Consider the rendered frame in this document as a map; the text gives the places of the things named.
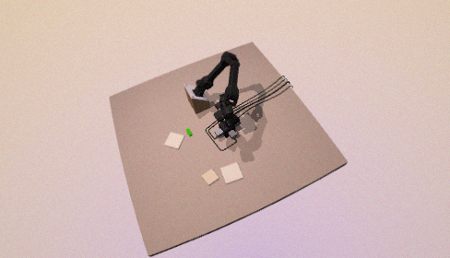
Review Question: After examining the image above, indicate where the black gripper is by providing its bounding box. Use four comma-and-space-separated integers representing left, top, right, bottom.
215, 102, 240, 126

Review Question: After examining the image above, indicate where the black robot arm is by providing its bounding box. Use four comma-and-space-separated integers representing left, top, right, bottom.
192, 52, 240, 123

